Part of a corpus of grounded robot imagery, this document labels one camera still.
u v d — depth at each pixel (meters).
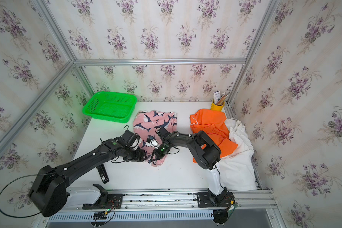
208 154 0.52
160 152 0.82
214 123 0.98
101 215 0.71
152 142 0.82
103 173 0.80
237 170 0.82
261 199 0.76
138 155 0.72
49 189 0.40
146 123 1.03
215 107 1.08
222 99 1.04
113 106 1.17
